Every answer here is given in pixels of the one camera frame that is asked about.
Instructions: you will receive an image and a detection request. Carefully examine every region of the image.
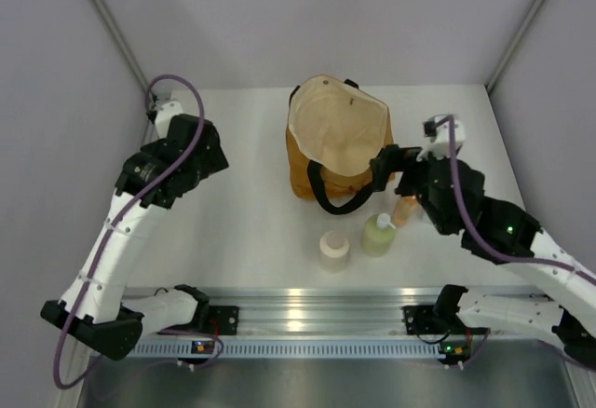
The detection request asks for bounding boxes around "tan canvas tote bag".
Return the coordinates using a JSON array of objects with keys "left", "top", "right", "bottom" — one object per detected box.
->
[{"left": 285, "top": 75, "right": 394, "bottom": 215}]

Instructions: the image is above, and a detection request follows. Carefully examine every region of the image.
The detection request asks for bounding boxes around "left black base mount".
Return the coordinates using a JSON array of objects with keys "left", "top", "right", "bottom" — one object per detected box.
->
[{"left": 197, "top": 306, "right": 240, "bottom": 336}]

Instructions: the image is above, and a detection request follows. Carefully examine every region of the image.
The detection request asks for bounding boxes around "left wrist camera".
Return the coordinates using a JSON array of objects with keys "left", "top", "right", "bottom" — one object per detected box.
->
[{"left": 148, "top": 101, "right": 183, "bottom": 138}]

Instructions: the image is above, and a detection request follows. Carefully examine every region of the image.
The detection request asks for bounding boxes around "green pump bottle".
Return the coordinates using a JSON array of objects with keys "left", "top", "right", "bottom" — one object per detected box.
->
[{"left": 361, "top": 212, "right": 397, "bottom": 257}]

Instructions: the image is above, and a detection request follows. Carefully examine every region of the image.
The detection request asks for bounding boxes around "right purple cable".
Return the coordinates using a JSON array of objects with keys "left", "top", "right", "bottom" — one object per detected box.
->
[{"left": 435, "top": 116, "right": 596, "bottom": 372}]

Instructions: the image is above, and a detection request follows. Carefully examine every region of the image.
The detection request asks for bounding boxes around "beige cylindrical bottle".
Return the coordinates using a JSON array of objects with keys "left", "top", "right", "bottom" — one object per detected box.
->
[{"left": 319, "top": 230, "right": 350, "bottom": 272}]

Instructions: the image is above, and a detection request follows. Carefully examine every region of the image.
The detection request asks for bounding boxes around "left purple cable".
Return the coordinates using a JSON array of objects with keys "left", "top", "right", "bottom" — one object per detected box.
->
[{"left": 52, "top": 74, "right": 206, "bottom": 389}]

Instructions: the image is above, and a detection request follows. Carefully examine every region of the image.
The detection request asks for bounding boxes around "left aluminium frame post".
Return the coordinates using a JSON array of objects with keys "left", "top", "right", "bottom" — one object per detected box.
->
[{"left": 64, "top": 0, "right": 159, "bottom": 97}]

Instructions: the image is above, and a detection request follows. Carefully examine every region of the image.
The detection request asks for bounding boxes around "purple cable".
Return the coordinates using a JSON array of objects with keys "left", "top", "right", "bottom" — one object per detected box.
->
[
  {"left": 52, "top": 74, "right": 206, "bottom": 389},
  {"left": 435, "top": 116, "right": 596, "bottom": 372}
]

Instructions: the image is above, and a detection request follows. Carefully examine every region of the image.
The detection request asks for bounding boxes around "aluminium frame post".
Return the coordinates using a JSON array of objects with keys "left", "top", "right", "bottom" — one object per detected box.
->
[
  {"left": 484, "top": 0, "right": 549, "bottom": 95},
  {"left": 64, "top": 0, "right": 159, "bottom": 97}
]

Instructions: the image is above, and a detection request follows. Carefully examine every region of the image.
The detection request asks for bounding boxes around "right aluminium frame post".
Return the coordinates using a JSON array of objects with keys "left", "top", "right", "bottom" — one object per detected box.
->
[{"left": 484, "top": 0, "right": 549, "bottom": 95}]

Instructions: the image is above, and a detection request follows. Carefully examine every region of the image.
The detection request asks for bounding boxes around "aluminium rail beam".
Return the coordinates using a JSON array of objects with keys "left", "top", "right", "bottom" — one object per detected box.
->
[{"left": 120, "top": 285, "right": 560, "bottom": 340}]

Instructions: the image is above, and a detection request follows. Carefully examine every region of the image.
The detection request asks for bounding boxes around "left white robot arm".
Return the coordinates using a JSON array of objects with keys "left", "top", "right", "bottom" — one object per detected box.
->
[{"left": 40, "top": 114, "right": 229, "bottom": 360}]

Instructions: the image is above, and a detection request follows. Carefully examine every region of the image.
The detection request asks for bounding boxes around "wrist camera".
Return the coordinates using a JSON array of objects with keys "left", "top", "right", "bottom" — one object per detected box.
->
[
  {"left": 416, "top": 114, "right": 466, "bottom": 162},
  {"left": 148, "top": 101, "right": 183, "bottom": 138}
]

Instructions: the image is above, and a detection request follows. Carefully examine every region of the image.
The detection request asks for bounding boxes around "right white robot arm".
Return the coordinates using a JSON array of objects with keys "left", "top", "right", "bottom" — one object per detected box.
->
[{"left": 371, "top": 145, "right": 595, "bottom": 367}]

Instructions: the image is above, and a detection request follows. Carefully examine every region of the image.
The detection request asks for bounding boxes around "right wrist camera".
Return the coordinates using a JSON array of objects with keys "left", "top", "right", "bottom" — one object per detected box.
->
[{"left": 416, "top": 114, "right": 466, "bottom": 162}]

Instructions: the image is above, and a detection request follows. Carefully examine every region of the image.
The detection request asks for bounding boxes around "orange bottle pink cap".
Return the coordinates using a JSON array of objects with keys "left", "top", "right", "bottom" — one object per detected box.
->
[{"left": 392, "top": 196, "right": 418, "bottom": 227}]

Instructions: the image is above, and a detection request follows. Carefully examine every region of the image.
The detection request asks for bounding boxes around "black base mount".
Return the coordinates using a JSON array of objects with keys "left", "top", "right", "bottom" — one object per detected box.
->
[
  {"left": 402, "top": 305, "right": 444, "bottom": 336},
  {"left": 197, "top": 306, "right": 240, "bottom": 336}
]

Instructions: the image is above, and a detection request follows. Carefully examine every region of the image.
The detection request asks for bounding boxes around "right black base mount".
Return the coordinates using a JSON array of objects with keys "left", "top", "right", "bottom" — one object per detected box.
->
[{"left": 402, "top": 305, "right": 444, "bottom": 336}]

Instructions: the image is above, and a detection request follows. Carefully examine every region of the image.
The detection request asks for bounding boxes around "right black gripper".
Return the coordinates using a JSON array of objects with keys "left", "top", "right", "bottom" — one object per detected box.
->
[{"left": 369, "top": 144, "right": 456, "bottom": 238}]

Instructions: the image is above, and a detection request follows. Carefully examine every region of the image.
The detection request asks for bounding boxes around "slotted cable duct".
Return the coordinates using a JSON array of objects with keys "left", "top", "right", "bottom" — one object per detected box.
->
[{"left": 129, "top": 337, "right": 445, "bottom": 360}]

